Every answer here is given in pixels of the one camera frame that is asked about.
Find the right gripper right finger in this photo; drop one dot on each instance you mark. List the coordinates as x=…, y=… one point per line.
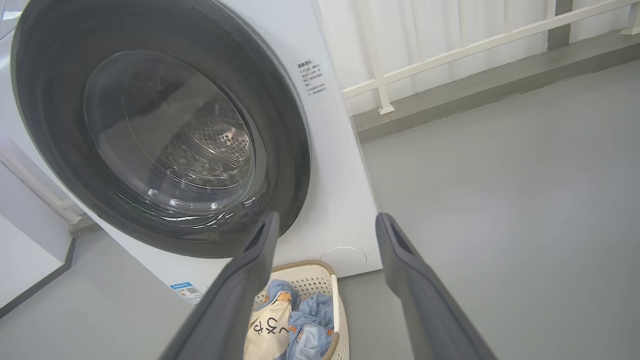
x=425, y=300

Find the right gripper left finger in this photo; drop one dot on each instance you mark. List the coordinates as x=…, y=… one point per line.
x=225, y=310

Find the cream cloth with black letters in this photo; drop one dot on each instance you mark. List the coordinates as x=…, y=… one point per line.
x=267, y=332

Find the blue garment with orange print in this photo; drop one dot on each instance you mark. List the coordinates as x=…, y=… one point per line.
x=312, y=325
x=280, y=290

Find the dark round glass washer door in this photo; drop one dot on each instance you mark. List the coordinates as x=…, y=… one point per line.
x=60, y=100

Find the cream perforated laundry basket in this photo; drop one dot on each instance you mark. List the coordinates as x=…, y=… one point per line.
x=312, y=280

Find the white front-load washing machine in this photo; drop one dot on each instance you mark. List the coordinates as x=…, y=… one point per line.
x=335, y=190

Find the blue energy label sticker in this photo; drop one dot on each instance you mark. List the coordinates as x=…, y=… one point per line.
x=186, y=292

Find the round white filter cover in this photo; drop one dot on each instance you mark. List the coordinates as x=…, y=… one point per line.
x=344, y=260

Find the steel perforated washer drum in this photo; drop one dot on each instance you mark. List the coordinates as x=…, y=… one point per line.
x=220, y=145

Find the white metal railing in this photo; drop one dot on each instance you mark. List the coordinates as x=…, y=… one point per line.
x=35, y=187
x=475, y=47

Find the black text notice sticker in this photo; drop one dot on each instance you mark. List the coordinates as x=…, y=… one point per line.
x=312, y=77

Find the white curtain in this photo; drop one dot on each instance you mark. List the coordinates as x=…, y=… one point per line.
x=440, y=25

